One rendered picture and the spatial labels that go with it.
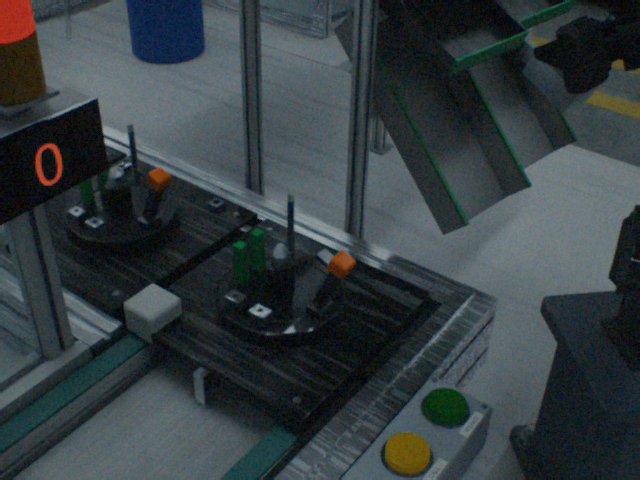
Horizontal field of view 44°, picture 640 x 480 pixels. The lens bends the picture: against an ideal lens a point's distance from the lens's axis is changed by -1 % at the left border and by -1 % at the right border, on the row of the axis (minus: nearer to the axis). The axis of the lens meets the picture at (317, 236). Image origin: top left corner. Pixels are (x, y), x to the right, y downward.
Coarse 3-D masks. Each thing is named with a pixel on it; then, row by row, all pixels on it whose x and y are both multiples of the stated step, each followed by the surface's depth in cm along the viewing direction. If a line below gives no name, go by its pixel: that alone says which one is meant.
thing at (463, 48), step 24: (384, 0) 87; (408, 0) 89; (432, 0) 91; (456, 0) 92; (480, 0) 93; (408, 24) 85; (432, 24) 88; (456, 24) 90; (480, 24) 91; (504, 24) 91; (432, 48) 84; (456, 48) 87; (480, 48) 89; (504, 48) 89; (456, 72) 85
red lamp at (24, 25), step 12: (0, 0) 57; (12, 0) 57; (24, 0) 58; (0, 12) 57; (12, 12) 58; (24, 12) 59; (0, 24) 58; (12, 24) 58; (24, 24) 59; (0, 36) 58; (12, 36) 58; (24, 36) 59
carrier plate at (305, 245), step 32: (224, 256) 94; (192, 288) 89; (352, 288) 89; (384, 288) 90; (416, 288) 90; (192, 320) 85; (352, 320) 85; (384, 320) 85; (192, 352) 81; (224, 352) 81; (256, 352) 81; (288, 352) 81; (320, 352) 81; (352, 352) 81; (224, 384) 79; (256, 384) 77; (288, 384) 77; (320, 384) 77; (288, 416) 74
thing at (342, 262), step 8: (320, 256) 78; (328, 256) 79; (336, 256) 77; (344, 256) 78; (328, 264) 78; (336, 264) 77; (344, 264) 77; (352, 264) 77; (336, 272) 77; (344, 272) 77; (328, 280) 79; (336, 280) 79; (320, 288) 81; (328, 288) 80; (320, 296) 81; (328, 296) 81; (320, 304) 82
